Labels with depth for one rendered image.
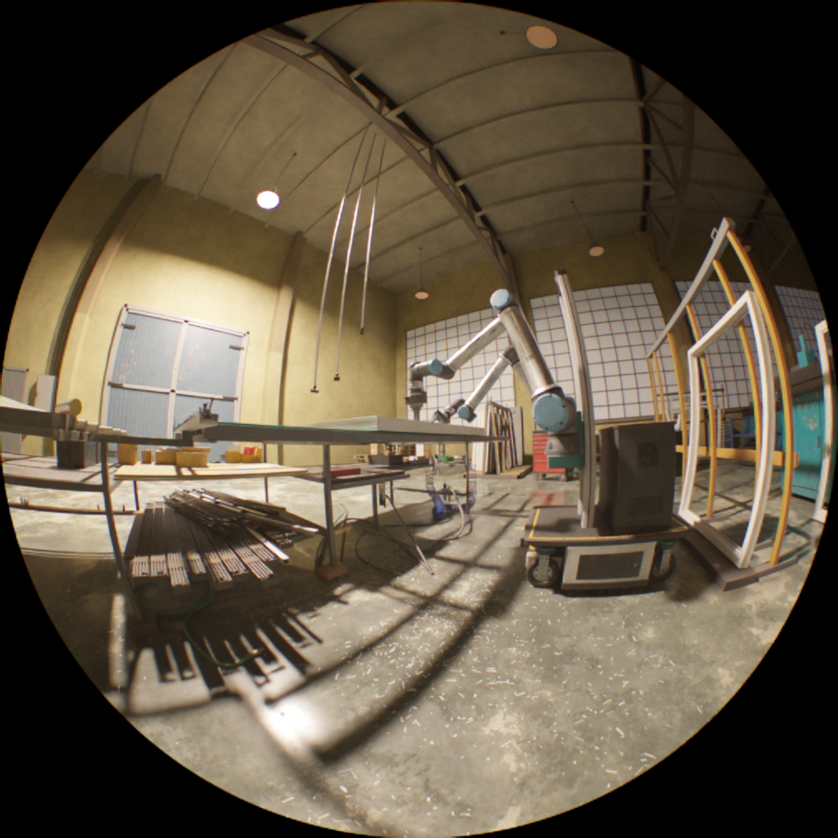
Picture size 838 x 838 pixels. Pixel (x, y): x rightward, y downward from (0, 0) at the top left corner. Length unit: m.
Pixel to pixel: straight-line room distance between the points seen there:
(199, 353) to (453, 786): 7.92
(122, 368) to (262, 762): 7.47
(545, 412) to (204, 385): 7.36
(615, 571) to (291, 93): 9.03
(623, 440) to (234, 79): 9.11
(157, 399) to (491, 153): 10.72
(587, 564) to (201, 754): 1.57
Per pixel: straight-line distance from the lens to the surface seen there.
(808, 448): 3.43
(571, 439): 1.26
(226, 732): 0.98
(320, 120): 8.22
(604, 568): 1.39
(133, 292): 8.45
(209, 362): 7.68
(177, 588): 1.02
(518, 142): 8.60
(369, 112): 5.77
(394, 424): 1.35
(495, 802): 0.82
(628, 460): 1.34
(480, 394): 1.83
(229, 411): 7.58
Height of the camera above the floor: 0.80
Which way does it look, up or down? 6 degrees up
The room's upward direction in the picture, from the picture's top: 1 degrees counter-clockwise
